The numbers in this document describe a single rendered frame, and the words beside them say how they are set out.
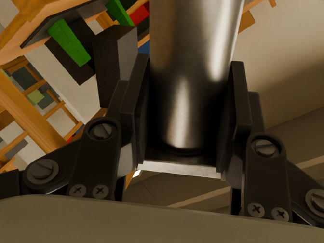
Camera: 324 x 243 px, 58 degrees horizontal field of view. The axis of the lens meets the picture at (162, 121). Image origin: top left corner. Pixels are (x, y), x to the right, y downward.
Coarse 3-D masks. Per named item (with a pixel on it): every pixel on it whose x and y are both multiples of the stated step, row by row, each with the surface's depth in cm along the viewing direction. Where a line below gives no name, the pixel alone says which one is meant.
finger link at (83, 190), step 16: (96, 128) 10; (112, 128) 10; (80, 144) 9; (96, 144) 9; (112, 144) 9; (80, 160) 9; (96, 160) 9; (112, 160) 9; (80, 176) 8; (96, 176) 8; (112, 176) 8; (80, 192) 8; (96, 192) 8; (112, 192) 8
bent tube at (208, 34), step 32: (160, 0) 8; (192, 0) 8; (224, 0) 8; (160, 32) 9; (192, 32) 9; (224, 32) 9; (160, 64) 10; (192, 64) 9; (224, 64) 10; (160, 96) 11; (192, 96) 10; (160, 128) 12; (192, 128) 11; (160, 160) 12; (192, 160) 12
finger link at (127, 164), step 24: (144, 72) 11; (120, 96) 11; (144, 96) 10; (120, 120) 10; (144, 120) 11; (72, 144) 10; (144, 144) 12; (48, 168) 9; (72, 168) 9; (120, 168) 10; (48, 192) 9
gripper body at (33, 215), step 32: (0, 224) 6; (32, 224) 6; (64, 224) 6; (96, 224) 6; (128, 224) 6; (160, 224) 6; (192, 224) 6; (224, 224) 6; (256, 224) 7; (288, 224) 7
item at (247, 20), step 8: (144, 0) 534; (256, 0) 479; (272, 0) 476; (136, 8) 548; (144, 8) 550; (248, 8) 489; (136, 16) 561; (144, 16) 558; (248, 16) 508; (136, 24) 568; (240, 24) 517; (248, 24) 514; (144, 40) 572; (144, 48) 591
